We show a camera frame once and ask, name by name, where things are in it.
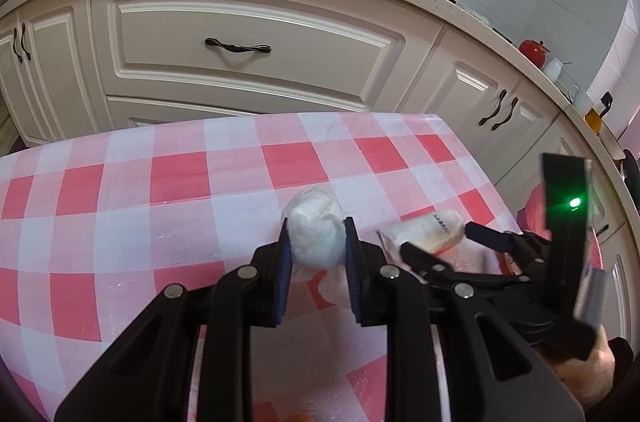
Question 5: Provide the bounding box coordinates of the white cabinet drawer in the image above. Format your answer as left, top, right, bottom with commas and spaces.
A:
89, 0, 447, 114

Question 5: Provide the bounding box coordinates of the red white checkered tablecloth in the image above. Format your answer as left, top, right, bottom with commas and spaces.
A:
0, 111, 522, 422

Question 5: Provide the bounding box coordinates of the black drawer handle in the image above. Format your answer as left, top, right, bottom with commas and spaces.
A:
204, 37, 272, 55

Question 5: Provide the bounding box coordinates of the person's right hand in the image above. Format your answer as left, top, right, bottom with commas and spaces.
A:
542, 334, 618, 409

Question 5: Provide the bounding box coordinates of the white mug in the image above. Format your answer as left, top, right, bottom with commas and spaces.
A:
568, 85, 594, 113

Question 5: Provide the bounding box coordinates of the red lidded pot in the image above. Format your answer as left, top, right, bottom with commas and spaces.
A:
518, 38, 551, 67

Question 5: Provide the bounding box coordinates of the white ceramic jar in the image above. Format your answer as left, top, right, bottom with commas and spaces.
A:
542, 57, 564, 84

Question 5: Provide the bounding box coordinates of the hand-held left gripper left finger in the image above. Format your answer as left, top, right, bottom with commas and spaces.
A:
54, 218, 293, 422

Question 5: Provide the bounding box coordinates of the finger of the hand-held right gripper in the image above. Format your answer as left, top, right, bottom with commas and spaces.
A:
400, 241, 502, 291
465, 222, 549, 274

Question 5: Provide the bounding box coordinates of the black cabinet door handle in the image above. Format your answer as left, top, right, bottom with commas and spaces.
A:
12, 22, 32, 64
492, 97, 521, 132
478, 89, 508, 127

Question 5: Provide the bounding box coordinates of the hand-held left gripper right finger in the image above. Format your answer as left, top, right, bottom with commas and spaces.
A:
342, 216, 586, 422

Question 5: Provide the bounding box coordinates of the white plastic wrapper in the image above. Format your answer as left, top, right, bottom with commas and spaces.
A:
377, 209, 467, 266

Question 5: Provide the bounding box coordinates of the black round pan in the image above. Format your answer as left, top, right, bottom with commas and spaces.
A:
622, 148, 640, 199

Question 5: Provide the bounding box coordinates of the oil bottle with black spout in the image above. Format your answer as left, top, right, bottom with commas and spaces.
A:
583, 92, 615, 131

